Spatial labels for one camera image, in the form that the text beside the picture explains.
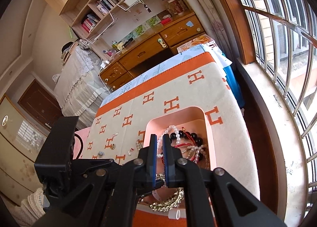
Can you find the orange beige H-pattern blanket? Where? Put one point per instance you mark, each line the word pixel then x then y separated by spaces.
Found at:
pixel 195 82

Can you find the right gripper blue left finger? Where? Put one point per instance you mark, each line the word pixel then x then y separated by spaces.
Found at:
pixel 151 161

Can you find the blue flower hair clip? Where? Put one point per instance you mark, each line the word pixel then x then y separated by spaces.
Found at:
pixel 100 154

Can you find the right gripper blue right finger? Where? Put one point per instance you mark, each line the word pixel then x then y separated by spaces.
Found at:
pixel 173 175

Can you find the metal window security grille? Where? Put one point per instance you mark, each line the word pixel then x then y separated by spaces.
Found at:
pixel 284 35

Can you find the blue gold flower clip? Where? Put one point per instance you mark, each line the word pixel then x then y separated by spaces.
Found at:
pixel 139 145

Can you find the red small box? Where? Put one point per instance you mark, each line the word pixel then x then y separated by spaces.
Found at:
pixel 166 21

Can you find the pink plastic storage tray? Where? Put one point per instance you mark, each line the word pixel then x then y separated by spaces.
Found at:
pixel 189 131

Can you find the orange printed book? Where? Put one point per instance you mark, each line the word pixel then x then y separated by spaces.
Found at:
pixel 202 39

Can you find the gold rhinestone hair comb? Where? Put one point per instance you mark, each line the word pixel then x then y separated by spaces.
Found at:
pixel 163 194

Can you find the light blue printed bedsheet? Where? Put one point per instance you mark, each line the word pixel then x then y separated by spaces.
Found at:
pixel 221 62

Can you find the wooden desk with drawers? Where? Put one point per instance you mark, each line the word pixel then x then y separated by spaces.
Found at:
pixel 154 46

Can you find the white lace covered piano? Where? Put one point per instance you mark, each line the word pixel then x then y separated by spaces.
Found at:
pixel 79 90

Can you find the silver ring red stone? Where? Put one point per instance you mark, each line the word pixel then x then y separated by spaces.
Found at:
pixel 130 152

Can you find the pink bed sheet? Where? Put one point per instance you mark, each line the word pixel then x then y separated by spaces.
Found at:
pixel 80 141

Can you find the brown wooden door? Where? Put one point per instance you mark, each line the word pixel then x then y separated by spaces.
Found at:
pixel 40 104

